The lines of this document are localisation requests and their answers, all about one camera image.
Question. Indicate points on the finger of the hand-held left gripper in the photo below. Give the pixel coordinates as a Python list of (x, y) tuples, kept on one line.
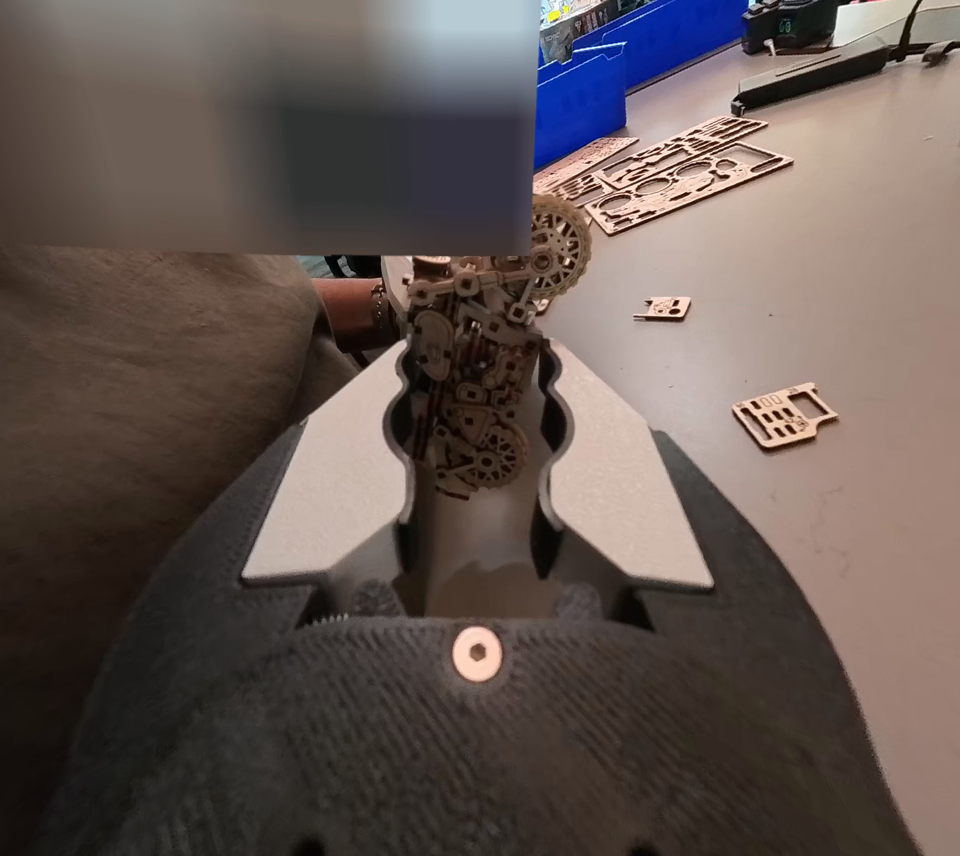
[(394, 282), (472, 533)]

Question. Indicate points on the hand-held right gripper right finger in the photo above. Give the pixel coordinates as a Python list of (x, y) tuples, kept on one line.
[(622, 503)]

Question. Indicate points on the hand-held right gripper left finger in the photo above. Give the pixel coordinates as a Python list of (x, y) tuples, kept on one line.
[(330, 503)]

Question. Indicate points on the wooden motorcycle model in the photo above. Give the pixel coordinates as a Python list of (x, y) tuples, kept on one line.
[(465, 383)]

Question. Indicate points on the person's left forearm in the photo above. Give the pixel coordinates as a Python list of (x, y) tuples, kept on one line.
[(345, 312)]

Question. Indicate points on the grey desk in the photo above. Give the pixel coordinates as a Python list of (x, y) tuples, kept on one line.
[(825, 271)]

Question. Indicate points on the wooden keypad-shaped puzzle piece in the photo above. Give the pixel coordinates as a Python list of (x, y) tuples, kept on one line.
[(746, 412)]

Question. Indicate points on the wooden puzzle piece with holes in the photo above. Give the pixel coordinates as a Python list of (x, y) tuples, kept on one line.
[(652, 314)]

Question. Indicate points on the wooden sheet with gears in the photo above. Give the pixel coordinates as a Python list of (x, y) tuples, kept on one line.
[(559, 181)]

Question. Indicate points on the person's brown clothing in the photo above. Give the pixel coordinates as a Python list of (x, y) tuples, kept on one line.
[(150, 421)]

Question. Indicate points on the small wooden puzzle sheet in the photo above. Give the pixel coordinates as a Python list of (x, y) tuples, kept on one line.
[(600, 151)]

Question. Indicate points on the large blue plastic bin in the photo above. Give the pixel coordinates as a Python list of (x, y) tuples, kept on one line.
[(581, 106)]

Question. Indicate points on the black printed box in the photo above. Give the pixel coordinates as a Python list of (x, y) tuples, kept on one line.
[(559, 42)]

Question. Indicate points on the wooden sheet with round holes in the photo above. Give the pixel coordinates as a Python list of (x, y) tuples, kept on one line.
[(739, 175)]

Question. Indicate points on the wooden sheet with narrow cutouts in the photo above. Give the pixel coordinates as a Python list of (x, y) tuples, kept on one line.
[(742, 125)]

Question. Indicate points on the long black adapter box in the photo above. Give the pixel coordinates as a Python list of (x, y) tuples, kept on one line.
[(810, 76)]

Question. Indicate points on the black battery charger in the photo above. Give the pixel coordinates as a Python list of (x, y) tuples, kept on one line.
[(787, 20)]

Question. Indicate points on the white flat device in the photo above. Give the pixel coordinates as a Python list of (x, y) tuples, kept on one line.
[(877, 16)]

